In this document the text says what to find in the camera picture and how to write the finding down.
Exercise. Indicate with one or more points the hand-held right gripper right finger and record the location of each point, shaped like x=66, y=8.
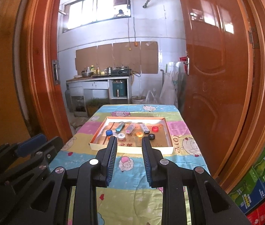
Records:
x=147, y=164

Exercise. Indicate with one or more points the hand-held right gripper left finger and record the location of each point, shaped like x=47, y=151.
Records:
x=111, y=164

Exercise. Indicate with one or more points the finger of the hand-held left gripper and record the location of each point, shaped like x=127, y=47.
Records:
x=29, y=145
x=50, y=150

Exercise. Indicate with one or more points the shallow cardboard box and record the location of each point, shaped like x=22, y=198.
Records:
x=127, y=150

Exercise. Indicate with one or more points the gold rectangular lighter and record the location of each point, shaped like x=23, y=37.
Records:
x=137, y=142

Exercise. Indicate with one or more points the orange bottle cap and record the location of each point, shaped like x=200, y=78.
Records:
x=110, y=139

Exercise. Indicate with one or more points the black bottle cap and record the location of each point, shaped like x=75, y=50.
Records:
x=151, y=137

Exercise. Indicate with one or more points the white bottle cap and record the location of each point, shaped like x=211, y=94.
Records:
x=121, y=136

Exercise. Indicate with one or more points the yellow-orange spotted cap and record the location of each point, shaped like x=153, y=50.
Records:
x=139, y=135

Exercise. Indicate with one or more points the blue bottle cap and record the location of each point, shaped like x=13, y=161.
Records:
x=109, y=133

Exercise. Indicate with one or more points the white printed lighter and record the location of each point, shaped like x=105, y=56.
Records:
x=144, y=128

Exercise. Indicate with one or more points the red bottle cap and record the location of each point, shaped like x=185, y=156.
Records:
x=155, y=129

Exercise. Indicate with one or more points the teal lighter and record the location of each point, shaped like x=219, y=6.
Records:
x=120, y=127

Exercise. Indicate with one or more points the round stool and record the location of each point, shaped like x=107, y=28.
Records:
x=78, y=124

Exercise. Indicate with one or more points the cartoon printed blanket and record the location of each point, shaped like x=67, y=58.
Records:
x=181, y=145

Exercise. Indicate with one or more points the grey gas cylinder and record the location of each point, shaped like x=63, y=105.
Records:
x=68, y=100

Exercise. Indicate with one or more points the planter box with greens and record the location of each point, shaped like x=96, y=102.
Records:
x=97, y=106

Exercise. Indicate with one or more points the large wooden panel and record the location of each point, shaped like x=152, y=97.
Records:
x=1, y=86

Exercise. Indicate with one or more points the pale bucket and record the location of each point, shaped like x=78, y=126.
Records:
x=138, y=99

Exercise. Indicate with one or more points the clear plastic bag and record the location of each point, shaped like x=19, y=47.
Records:
x=151, y=98

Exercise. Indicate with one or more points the green air fryer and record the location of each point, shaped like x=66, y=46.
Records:
x=119, y=89

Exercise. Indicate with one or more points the metal strike plate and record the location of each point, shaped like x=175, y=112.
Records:
x=55, y=72

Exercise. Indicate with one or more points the white sack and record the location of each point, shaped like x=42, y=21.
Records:
x=168, y=89

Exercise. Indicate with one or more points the white counter cabinet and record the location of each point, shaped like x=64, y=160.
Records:
x=94, y=85

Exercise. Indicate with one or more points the metal basin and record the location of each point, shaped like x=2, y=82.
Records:
x=87, y=74

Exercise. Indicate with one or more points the bent metal pipe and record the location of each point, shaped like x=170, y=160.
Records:
x=163, y=79

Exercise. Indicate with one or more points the green bottle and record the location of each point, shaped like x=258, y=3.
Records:
x=92, y=68

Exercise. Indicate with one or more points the black gas stove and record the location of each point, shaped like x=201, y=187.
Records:
x=121, y=72

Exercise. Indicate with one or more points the wooden door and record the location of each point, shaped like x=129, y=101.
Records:
x=217, y=75

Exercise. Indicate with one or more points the window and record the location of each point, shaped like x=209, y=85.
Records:
x=94, y=9

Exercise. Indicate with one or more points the metal door hinge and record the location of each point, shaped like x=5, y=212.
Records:
x=253, y=38

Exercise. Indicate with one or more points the wooden door frame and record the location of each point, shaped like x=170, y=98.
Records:
x=43, y=51

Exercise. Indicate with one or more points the cardboard wall panel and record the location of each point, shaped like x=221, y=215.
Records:
x=86, y=59
x=149, y=57
x=123, y=56
x=105, y=56

